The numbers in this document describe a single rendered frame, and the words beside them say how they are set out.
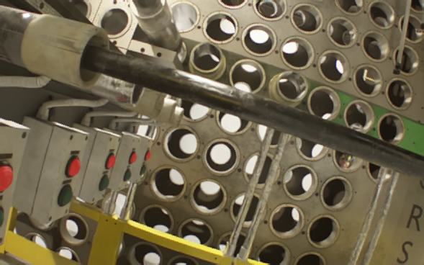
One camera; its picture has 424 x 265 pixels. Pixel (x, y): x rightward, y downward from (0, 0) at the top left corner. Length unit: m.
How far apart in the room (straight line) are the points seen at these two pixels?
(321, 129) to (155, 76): 0.16
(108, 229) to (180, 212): 0.86
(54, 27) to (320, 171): 1.97
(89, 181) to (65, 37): 0.40
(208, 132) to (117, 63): 1.74
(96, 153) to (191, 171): 1.43
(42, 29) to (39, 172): 0.25
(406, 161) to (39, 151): 0.48
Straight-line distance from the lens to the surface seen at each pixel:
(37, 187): 0.50
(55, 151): 0.47
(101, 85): 0.46
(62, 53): 0.29
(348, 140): 0.28
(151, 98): 0.60
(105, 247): 1.34
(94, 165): 0.63
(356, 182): 2.24
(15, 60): 0.34
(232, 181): 2.01
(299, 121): 0.27
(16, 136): 0.36
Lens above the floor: 0.82
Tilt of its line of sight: 2 degrees up
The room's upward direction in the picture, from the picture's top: 18 degrees clockwise
